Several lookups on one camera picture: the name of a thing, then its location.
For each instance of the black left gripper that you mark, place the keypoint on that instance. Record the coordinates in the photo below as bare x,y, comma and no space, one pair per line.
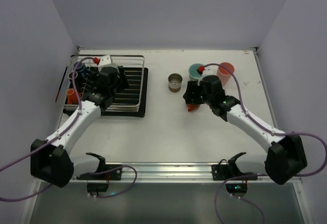
122,78

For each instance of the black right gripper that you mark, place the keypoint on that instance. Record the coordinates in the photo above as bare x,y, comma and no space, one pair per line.
190,95

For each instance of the orange white-ringed cup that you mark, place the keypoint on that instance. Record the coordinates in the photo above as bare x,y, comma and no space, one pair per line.
192,107

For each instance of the large green mug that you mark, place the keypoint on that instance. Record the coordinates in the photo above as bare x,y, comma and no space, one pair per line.
193,73

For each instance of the white brown cup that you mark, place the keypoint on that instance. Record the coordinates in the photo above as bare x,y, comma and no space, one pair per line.
175,82

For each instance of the pink plastic cup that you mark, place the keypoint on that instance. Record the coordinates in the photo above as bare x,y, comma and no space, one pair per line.
224,72

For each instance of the black cup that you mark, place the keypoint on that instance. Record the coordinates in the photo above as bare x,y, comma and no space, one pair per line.
76,77

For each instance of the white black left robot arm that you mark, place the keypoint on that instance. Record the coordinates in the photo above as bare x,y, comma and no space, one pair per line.
50,159

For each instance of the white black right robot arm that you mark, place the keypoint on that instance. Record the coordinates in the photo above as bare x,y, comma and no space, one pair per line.
285,155

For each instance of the black drip tray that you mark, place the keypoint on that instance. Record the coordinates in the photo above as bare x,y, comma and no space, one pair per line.
131,102

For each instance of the blue cup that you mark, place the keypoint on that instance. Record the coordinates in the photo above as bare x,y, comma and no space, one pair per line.
81,69

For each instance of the orange mug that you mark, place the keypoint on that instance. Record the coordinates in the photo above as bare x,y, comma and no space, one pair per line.
72,96

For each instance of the right black controller box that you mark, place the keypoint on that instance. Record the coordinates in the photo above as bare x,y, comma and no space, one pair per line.
237,189

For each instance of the black controller box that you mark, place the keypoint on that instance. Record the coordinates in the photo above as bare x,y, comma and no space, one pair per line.
237,189
96,188

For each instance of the left black controller box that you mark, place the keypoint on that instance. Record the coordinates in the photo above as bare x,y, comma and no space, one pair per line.
96,188

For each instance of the metal wire dish rack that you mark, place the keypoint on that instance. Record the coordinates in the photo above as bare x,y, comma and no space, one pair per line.
121,60

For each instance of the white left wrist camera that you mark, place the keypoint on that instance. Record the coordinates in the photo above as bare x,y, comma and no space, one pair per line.
104,61

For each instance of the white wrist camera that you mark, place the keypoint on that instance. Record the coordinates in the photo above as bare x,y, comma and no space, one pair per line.
104,61
204,72

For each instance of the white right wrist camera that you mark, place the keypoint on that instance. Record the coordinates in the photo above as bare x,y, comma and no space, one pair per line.
204,72

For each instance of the aluminium right side rail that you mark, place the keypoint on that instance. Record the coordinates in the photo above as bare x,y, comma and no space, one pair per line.
255,51

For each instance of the aluminium rail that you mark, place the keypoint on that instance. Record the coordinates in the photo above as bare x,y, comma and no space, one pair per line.
164,173
255,51

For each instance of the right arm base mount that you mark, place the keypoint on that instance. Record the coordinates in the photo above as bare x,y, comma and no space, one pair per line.
222,170

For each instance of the aluminium front rail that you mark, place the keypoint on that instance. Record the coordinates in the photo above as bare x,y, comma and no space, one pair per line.
164,173

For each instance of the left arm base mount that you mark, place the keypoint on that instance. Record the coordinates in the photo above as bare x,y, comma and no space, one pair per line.
114,175

